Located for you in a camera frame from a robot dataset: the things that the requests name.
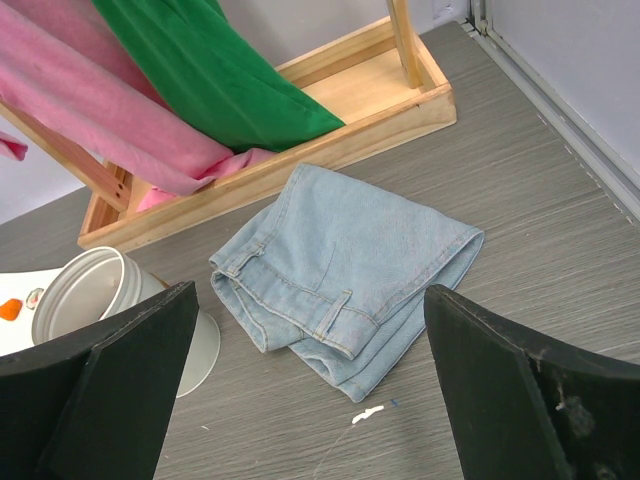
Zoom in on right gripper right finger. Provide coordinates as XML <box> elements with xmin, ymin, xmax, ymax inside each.
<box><xmin>424</xmin><ymin>285</ymin><xmax>639</xmax><ymax>479</ymax></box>

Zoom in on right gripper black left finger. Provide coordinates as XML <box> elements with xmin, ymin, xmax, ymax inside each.
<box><xmin>1</xmin><ymin>281</ymin><xmax>199</xmax><ymax>479</ymax></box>

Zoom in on tall white cylinder container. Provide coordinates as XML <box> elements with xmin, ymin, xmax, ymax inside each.
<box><xmin>32</xmin><ymin>246</ymin><xmax>221</xmax><ymax>398</ymax></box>

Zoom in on blue denim shorts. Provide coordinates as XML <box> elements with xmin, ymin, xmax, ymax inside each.
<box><xmin>210</xmin><ymin>164</ymin><xmax>484</xmax><ymax>402</ymax></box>

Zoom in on white square plate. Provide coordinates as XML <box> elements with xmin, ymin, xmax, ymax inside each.
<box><xmin>1</xmin><ymin>268</ymin><xmax>62</xmax><ymax>356</ymax></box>

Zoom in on pile of food pieces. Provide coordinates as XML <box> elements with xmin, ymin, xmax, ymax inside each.
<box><xmin>0</xmin><ymin>288</ymin><xmax>44</xmax><ymax>321</ymax></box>

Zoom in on pink hanging shirt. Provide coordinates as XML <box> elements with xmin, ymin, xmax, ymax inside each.
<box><xmin>1</xmin><ymin>1</ymin><xmax>272</xmax><ymax>211</ymax></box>

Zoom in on wooden clothes rack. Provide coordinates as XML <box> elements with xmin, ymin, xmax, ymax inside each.
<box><xmin>1</xmin><ymin>1</ymin><xmax>456</xmax><ymax>251</ymax></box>

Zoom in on green hanging tank top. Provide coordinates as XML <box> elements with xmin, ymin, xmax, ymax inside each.
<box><xmin>94</xmin><ymin>0</ymin><xmax>344</xmax><ymax>152</ymax></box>

